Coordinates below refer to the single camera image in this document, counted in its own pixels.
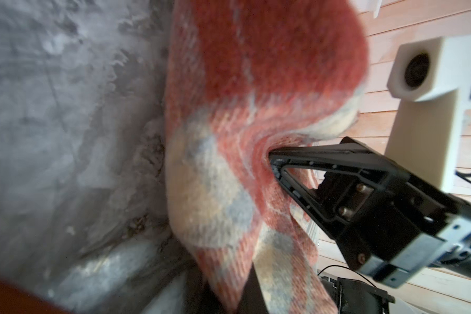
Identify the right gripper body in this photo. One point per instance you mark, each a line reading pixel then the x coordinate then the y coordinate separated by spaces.
pixel 391 234

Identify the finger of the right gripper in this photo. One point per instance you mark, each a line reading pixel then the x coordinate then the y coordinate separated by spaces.
pixel 339 186

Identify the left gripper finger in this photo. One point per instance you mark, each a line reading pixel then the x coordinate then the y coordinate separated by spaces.
pixel 252 301

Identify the red plaid skirt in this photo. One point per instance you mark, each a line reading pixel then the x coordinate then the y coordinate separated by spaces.
pixel 244 78

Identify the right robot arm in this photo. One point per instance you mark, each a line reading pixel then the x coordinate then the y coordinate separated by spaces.
pixel 353 296

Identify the rust orange skirt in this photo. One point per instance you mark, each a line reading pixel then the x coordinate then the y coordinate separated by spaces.
pixel 17 301

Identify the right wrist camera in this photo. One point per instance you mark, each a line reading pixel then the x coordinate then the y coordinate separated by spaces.
pixel 432 80

